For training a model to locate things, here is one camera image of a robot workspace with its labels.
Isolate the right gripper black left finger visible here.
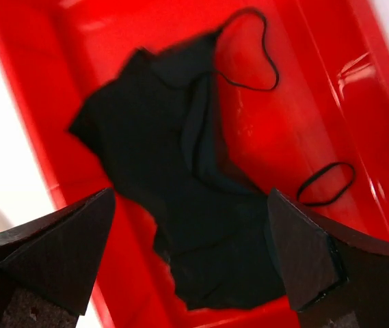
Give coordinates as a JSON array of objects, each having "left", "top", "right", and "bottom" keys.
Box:
[{"left": 0, "top": 188, "right": 116, "bottom": 327}]

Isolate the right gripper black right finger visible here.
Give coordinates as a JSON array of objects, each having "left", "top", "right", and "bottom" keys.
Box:
[{"left": 268, "top": 189, "right": 389, "bottom": 328}]

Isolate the black bra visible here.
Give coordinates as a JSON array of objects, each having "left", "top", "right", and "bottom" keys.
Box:
[{"left": 68, "top": 25, "right": 286, "bottom": 310}]

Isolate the red plastic tray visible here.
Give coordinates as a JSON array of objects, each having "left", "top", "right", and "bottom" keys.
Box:
[{"left": 0, "top": 0, "right": 389, "bottom": 328}]

